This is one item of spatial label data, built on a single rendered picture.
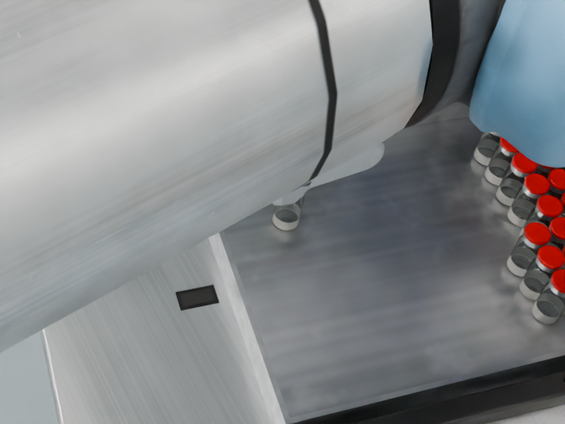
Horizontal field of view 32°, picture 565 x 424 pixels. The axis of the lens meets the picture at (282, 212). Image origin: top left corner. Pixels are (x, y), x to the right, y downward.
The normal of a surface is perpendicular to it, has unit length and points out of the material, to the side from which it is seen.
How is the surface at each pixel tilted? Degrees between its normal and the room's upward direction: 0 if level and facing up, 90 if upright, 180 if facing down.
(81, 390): 0
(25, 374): 0
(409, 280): 0
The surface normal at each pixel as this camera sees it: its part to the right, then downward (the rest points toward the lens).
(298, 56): 0.58, 0.36
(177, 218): 0.61, 0.62
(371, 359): 0.12, -0.61
